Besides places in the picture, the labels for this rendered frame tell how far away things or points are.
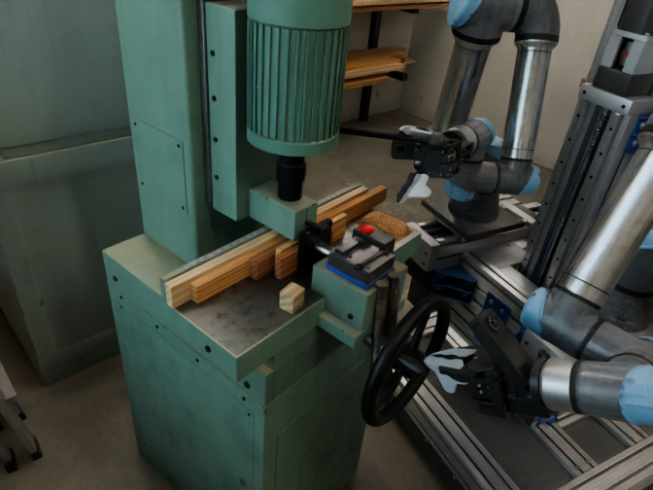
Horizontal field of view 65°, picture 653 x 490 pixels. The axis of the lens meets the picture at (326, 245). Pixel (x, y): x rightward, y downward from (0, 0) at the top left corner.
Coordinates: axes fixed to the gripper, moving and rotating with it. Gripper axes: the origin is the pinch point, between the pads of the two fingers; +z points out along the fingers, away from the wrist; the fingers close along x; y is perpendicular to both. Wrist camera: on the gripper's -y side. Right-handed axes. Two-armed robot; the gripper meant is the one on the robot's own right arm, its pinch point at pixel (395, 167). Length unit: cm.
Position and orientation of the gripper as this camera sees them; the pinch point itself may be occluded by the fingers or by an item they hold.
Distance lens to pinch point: 103.2
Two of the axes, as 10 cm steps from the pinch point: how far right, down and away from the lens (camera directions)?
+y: 7.7, 2.7, -5.8
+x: 0.3, 9.0, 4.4
